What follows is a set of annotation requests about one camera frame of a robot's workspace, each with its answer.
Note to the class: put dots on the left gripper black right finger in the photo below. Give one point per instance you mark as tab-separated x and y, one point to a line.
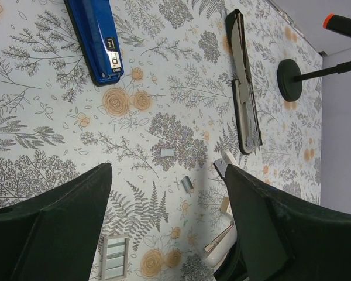
281	236

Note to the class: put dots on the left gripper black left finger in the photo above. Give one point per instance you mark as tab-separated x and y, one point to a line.
54	236

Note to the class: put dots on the white stapler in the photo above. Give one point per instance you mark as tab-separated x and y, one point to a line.
216	251

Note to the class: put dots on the small staple strip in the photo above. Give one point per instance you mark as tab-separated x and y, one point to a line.
167	152
187	184

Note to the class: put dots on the blue stapler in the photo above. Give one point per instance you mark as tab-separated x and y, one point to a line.
95	29

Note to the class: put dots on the small staple box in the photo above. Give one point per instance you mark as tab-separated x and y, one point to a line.
225	207

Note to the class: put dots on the grey staple strip stack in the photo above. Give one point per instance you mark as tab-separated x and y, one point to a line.
115	257

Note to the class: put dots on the floral table mat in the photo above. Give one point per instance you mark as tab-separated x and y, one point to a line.
176	92

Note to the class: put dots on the black microphone on stand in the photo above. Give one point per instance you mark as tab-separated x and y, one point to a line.
289	76

